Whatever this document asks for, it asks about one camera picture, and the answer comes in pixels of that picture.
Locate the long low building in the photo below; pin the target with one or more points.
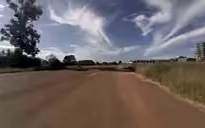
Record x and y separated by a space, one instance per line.
181 59

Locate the tall grey building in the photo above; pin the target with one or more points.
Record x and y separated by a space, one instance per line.
202 51

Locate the dry grass field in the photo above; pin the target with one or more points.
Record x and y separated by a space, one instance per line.
183 80

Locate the tall dark tree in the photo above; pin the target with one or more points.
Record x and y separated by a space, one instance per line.
21 30

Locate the row of dark bushes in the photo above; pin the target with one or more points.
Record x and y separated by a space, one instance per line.
10 61

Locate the reddish-brown asphalt road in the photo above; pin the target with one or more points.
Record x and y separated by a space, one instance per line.
90 103

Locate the dry grass verge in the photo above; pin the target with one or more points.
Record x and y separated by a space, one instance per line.
23 70

